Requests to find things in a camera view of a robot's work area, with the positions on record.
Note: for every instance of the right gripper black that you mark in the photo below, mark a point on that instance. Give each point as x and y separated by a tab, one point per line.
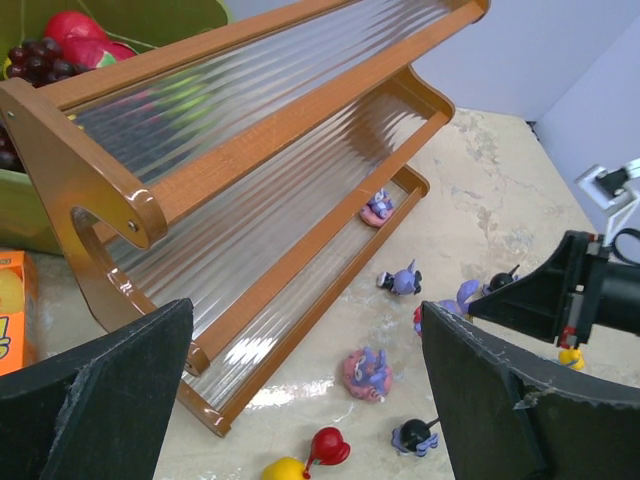
507	413

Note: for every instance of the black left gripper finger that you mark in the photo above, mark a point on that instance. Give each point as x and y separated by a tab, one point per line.
101	409

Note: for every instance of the purple bunny red bow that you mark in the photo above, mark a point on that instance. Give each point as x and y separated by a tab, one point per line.
459	305

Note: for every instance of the black-headed purple striped figure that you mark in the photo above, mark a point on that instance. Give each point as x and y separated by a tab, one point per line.
415	437

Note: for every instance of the purple figure pink donut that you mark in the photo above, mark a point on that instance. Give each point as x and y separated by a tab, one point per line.
367	375

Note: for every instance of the purple bunny pink base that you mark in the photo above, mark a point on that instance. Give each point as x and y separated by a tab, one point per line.
378	209

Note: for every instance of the orange three-tier ribbed shelf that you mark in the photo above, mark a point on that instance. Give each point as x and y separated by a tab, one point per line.
230	168

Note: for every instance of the yellow blue small duck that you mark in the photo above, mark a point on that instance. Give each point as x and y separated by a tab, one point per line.
571	358

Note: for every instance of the black figure toy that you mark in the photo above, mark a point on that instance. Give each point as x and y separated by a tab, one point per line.
500	280

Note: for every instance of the purple figure dark wings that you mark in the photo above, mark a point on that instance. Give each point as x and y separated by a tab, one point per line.
404	282

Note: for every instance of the orange snack box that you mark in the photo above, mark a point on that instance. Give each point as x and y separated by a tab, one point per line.
19	295

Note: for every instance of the yellow duck toy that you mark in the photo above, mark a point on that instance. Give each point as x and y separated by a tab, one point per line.
286	468

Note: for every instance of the green plastic bin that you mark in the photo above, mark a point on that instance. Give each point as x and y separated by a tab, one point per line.
141	25

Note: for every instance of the red heart toy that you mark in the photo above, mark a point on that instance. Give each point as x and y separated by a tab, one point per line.
328	448

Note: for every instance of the dark purple grape bunch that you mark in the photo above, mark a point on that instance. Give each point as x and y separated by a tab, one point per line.
39	63

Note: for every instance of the red dragon fruit toy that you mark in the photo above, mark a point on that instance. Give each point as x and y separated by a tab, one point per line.
83	41

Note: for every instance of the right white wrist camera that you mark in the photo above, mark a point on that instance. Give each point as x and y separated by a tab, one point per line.
612	193

